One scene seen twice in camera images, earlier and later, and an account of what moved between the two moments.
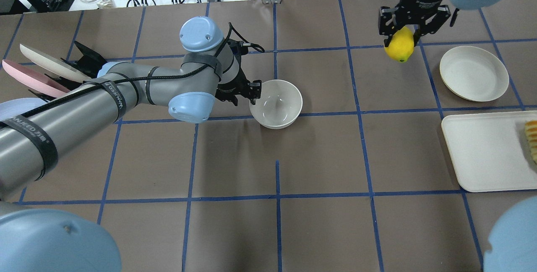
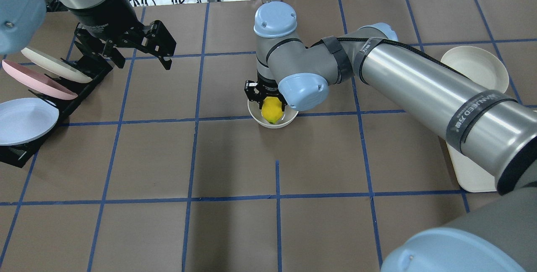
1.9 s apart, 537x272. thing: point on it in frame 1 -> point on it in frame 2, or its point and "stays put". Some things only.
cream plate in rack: [54, 64] stays put
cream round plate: [473, 73] stays put
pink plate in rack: [35, 79] stays put
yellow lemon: [402, 45] -> [272, 109]
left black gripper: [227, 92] -> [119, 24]
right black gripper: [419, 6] -> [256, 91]
